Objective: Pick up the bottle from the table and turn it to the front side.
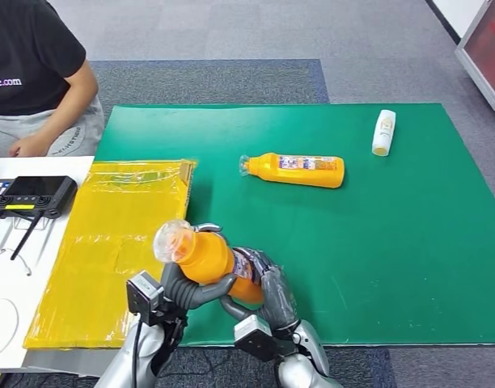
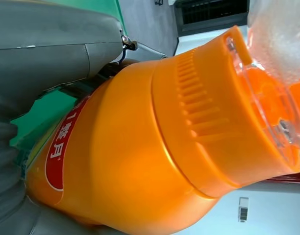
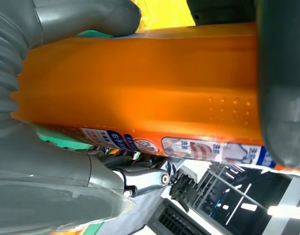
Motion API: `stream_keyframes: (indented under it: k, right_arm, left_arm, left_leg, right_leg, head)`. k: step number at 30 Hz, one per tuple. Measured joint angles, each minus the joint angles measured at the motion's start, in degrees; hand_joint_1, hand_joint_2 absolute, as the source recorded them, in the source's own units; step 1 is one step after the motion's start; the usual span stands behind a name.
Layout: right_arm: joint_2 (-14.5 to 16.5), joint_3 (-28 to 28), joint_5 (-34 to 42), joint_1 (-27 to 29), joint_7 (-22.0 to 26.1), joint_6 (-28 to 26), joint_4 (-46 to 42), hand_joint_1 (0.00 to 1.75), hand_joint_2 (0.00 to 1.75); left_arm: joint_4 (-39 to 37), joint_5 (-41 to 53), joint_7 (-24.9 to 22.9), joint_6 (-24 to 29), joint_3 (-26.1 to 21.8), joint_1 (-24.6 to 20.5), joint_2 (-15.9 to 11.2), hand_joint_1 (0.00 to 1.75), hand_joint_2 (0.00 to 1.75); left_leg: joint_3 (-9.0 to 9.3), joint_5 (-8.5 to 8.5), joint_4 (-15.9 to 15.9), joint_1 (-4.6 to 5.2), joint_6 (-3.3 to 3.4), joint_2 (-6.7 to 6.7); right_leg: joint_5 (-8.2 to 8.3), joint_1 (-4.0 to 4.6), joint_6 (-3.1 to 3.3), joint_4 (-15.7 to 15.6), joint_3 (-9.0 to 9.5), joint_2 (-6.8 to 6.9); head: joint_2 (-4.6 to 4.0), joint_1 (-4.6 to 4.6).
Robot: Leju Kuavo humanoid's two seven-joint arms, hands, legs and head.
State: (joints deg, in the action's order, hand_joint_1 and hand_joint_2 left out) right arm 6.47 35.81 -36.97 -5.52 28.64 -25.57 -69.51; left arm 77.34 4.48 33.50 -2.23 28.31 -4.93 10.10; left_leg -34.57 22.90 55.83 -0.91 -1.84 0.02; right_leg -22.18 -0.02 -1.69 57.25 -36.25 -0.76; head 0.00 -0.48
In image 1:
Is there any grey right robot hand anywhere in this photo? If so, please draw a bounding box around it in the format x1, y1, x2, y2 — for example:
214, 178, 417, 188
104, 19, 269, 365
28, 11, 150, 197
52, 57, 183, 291
220, 247, 302, 334

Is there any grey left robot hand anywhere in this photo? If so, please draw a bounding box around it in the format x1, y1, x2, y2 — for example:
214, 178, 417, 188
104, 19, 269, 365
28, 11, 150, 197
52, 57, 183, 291
160, 221, 237, 313

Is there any orange bottle with clear cap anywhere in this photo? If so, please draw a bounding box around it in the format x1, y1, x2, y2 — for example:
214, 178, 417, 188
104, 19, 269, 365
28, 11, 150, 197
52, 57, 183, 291
238, 152, 346, 190
152, 218, 268, 307

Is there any small white bottle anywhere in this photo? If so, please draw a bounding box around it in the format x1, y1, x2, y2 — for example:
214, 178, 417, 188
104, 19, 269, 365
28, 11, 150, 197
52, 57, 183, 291
371, 109, 397, 158

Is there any yellow tape-wrapped cardboard board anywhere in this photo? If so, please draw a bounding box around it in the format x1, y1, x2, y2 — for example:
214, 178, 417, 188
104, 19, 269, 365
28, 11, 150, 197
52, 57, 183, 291
23, 158, 198, 351

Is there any green table mat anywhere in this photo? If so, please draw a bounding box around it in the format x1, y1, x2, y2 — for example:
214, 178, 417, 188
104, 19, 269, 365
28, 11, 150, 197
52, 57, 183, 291
93, 103, 495, 347

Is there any black controller with antennas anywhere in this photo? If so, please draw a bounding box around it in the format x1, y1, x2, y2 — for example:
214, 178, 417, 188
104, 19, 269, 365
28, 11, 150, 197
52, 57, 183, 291
0, 175, 78, 263

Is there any person's left hand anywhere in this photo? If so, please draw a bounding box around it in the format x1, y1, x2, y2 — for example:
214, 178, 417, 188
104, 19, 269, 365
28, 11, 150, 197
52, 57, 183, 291
8, 136, 50, 158

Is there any person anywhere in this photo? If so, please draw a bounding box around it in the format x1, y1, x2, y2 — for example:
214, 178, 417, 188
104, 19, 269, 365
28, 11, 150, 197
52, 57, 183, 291
0, 0, 106, 158

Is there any white cabinet with red panel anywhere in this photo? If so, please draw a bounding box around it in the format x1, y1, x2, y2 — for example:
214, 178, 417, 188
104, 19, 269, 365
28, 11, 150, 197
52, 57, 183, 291
455, 0, 495, 113

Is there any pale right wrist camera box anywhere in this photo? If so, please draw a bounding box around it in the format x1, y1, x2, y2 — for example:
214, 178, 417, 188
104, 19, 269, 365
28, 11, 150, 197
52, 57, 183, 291
233, 314, 297, 364

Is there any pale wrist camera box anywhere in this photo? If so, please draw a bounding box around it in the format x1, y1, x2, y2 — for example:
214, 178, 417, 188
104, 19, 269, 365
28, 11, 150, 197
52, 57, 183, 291
233, 314, 297, 364
125, 270, 166, 327

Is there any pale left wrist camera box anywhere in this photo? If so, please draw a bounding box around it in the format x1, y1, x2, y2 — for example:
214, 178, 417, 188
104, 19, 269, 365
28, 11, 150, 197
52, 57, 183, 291
125, 270, 166, 327

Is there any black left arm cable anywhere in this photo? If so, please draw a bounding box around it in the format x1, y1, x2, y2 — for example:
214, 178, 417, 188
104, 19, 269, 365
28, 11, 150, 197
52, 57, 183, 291
131, 315, 145, 388

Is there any thin wire on white table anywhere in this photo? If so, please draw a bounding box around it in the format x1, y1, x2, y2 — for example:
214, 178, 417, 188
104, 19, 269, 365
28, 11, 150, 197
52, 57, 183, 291
0, 247, 33, 278

